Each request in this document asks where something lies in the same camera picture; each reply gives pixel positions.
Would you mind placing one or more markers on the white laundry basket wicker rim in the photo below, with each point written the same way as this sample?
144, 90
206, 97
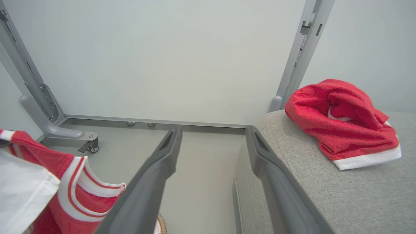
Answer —
161, 225

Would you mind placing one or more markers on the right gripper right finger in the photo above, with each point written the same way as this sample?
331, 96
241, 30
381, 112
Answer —
282, 195

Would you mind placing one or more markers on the black caster wheel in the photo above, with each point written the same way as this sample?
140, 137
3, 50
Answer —
91, 148

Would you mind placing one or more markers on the grey fabric sofa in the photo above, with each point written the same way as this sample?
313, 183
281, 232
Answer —
357, 201

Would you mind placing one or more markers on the grey partition post tall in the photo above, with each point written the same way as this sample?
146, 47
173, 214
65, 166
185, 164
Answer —
305, 48

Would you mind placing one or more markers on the grey partition post with bracket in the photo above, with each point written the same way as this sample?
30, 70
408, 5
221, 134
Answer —
22, 61

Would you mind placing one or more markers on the red and white jersey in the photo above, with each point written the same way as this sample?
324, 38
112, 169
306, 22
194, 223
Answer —
42, 159

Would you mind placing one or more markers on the grey partition bottom rail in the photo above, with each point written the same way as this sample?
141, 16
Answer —
146, 120

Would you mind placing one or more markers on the grey partition leg short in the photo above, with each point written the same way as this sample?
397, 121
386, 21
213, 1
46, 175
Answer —
276, 104

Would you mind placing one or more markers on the white cloth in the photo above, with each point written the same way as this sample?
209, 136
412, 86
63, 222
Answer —
19, 195

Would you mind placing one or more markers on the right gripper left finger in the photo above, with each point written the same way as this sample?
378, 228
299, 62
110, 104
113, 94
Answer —
146, 188

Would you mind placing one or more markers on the red garment with white stripes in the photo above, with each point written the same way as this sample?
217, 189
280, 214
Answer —
344, 130

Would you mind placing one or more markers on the grey partition leg long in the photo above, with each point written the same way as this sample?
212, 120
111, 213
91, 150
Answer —
61, 131

